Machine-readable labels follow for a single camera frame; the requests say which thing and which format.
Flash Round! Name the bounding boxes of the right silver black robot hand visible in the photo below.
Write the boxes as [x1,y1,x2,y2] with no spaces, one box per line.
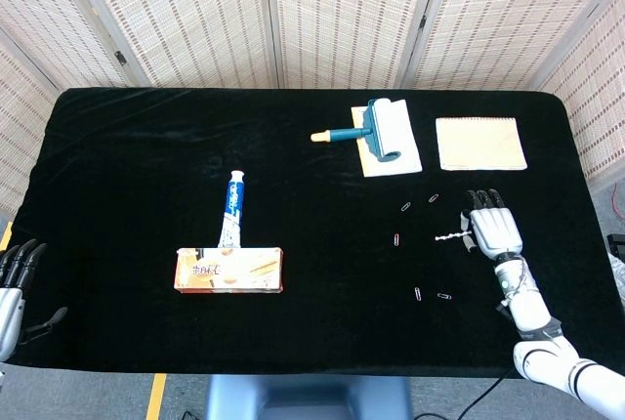
[458,189,526,262]

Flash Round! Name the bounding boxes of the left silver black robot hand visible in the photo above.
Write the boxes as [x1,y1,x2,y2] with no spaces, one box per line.
[0,238,69,363]

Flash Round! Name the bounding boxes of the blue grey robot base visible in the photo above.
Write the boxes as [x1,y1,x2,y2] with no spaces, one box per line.
[203,373,414,420]

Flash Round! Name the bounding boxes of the white paper sheet right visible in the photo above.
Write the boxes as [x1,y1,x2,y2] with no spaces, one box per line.
[435,116,528,172]

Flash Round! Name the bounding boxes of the white paper sheet pad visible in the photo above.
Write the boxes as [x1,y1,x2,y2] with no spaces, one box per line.
[351,100,423,179]

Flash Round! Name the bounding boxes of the blue lint roller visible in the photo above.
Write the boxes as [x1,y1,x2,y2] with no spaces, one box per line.
[310,97,402,163]

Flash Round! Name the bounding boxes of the woven bamboo screen panel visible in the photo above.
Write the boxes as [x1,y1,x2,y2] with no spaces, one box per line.
[403,0,611,92]
[0,0,150,90]
[534,0,625,191]
[0,38,59,219]
[263,0,444,90]
[58,0,280,90]

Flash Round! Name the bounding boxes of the black velvet tablecloth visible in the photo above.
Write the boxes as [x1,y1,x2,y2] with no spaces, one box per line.
[8,87,617,380]

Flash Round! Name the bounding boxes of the orange white biscuit box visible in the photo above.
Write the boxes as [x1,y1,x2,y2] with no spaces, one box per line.
[174,246,284,295]

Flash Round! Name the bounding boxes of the blue white toothpaste tube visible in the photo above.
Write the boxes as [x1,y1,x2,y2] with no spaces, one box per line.
[217,169,246,249]

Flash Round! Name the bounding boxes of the thin grey wrist cable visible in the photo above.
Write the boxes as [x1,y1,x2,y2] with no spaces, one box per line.
[496,257,531,316]

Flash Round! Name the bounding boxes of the red cable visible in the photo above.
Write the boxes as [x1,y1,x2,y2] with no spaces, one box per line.
[608,181,625,222]

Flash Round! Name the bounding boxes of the black floor cable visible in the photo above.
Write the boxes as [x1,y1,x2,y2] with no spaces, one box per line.
[458,374,510,420]

